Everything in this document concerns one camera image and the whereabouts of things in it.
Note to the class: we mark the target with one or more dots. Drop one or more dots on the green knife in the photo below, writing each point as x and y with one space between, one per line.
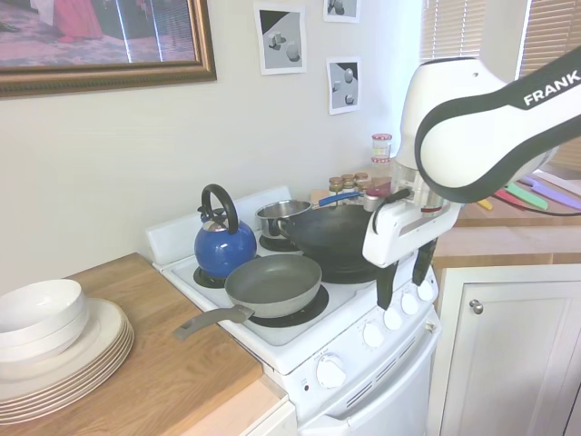
526 195

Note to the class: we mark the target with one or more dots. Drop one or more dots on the gold framed painting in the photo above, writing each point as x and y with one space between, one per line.
91 27

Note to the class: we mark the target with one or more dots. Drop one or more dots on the small grey shapes print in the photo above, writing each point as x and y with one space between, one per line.
341 9
344 86

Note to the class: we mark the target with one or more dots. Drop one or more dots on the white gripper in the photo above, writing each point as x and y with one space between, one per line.
404 231

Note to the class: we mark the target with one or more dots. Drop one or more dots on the glass jar red checked lid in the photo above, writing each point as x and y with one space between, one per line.
382 145
381 168

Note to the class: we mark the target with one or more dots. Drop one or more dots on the silver cabinet knob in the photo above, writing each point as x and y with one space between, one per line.
476 307

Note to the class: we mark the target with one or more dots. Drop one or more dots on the glass spice jar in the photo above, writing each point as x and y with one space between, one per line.
336 185
363 187
361 178
348 181

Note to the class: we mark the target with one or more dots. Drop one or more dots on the cream dinner plate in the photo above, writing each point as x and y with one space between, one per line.
45 397
45 392
45 408
45 403
102 327
45 413

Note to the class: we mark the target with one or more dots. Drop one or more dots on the small grey lidded jar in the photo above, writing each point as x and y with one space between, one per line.
374 202

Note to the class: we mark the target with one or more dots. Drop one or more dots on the black wok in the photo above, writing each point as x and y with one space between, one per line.
327 231

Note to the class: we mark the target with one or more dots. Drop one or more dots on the large white oven knob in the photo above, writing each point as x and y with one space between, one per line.
331 372

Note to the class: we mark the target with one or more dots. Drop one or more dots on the wide wooden window blind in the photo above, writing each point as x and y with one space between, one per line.
549 27

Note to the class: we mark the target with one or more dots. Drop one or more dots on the white electric stove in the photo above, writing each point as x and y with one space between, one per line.
281 336

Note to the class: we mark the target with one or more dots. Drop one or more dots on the large grey shapes print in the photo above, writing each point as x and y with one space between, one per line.
281 41

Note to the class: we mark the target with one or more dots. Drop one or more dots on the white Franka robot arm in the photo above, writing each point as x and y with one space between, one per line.
454 150

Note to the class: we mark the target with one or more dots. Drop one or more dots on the yellow knife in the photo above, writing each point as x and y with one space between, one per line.
483 203

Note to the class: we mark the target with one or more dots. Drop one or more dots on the grey speckled frying pan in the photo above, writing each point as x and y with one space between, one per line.
272 281

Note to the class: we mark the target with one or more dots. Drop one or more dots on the white bowl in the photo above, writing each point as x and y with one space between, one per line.
41 304
50 347

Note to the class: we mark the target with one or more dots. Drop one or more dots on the white panelled cabinet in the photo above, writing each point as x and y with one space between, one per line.
513 363

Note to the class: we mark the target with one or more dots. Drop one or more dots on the dark grey round pan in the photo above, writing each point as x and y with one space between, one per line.
345 274

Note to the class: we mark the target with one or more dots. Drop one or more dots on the red knife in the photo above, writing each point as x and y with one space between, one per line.
508 199

